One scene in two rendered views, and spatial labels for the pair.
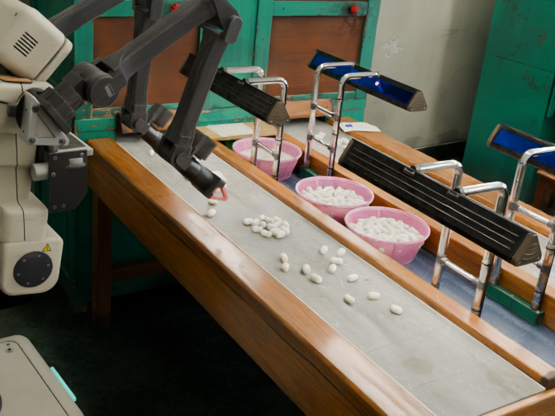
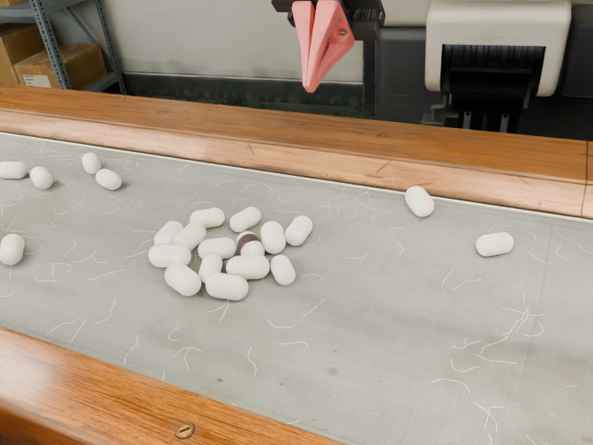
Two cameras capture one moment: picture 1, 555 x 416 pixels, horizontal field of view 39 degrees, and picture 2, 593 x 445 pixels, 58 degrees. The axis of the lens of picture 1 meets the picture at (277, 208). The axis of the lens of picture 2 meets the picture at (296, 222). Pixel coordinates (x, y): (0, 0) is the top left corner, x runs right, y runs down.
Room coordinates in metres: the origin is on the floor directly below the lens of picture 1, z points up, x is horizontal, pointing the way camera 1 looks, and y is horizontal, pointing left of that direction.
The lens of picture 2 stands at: (2.51, -0.11, 1.04)
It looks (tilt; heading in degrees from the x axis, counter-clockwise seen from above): 34 degrees down; 152
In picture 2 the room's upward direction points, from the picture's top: 6 degrees counter-clockwise
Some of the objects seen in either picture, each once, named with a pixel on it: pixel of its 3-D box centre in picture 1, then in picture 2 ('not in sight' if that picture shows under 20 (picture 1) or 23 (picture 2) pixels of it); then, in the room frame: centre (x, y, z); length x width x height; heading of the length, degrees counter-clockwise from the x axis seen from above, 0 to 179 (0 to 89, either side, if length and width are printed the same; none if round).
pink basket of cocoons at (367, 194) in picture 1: (333, 203); not in sight; (2.44, -0.19, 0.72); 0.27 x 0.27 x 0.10
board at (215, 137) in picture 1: (239, 130); not in sight; (2.98, 0.19, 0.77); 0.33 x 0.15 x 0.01; 125
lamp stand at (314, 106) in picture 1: (340, 125); not in sight; (2.77, -0.20, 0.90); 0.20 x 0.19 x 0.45; 35
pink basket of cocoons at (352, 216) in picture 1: (385, 237); not in sight; (2.21, -0.35, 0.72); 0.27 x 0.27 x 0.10
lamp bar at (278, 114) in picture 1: (230, 85); not in sight; (2.50, 0.20, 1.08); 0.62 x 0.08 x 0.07; 35
